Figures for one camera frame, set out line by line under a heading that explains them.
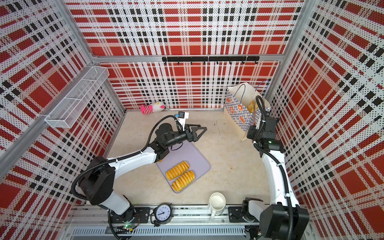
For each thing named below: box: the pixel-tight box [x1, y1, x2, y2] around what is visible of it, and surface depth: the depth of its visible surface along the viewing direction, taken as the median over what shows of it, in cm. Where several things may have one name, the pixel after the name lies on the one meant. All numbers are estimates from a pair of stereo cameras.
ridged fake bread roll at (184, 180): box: [171, 170, 196, 192], surface depth 84 cm
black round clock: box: [150, 203, 174, 227], surface depth 73 cm
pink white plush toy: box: [140, 101, 166, 115], surface depth 117 cm
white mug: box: [207, 192, 227, 222], surface depth 75 cm
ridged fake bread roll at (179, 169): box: [166, 161, 190, 181], surface depth 87 cm
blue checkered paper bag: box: [224, 82, 272, 141], surface depth 95 cm
